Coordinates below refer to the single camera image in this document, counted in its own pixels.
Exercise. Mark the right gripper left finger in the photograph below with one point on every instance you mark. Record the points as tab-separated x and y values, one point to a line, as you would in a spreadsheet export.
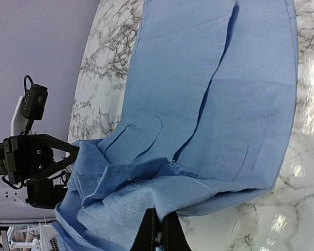
146	230

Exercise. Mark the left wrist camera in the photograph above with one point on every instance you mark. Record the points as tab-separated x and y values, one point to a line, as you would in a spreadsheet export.
29	108

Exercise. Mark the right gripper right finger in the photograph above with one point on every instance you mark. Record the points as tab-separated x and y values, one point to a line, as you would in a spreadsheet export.
173	238

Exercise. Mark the light blue long sleeve shirt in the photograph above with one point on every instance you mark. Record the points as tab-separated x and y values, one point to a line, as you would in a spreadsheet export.
206	120

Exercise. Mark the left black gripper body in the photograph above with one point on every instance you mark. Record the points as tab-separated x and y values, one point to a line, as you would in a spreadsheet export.
25	155

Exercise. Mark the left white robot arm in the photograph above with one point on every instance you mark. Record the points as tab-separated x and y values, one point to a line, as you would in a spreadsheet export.
33	200

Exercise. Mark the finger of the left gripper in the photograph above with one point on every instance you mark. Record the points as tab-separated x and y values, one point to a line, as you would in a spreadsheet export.
60	145
49	170

